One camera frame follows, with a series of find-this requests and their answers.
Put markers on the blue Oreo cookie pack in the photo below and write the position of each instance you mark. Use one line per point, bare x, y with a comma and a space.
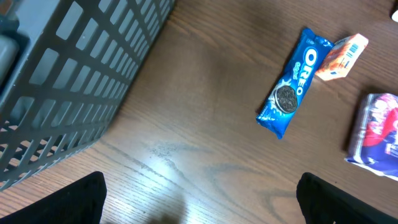
289, 91

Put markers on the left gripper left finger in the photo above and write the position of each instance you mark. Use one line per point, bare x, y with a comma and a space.
79, 202

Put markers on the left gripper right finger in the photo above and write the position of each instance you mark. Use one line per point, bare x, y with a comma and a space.
321, 202

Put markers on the grey plastic mesh basket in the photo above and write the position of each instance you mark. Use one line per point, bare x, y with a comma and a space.
65, 68

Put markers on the pink purple liners pack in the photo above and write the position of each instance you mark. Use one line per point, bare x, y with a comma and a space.
373, 143

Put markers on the small orange box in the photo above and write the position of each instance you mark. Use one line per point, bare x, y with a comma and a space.
342, 57

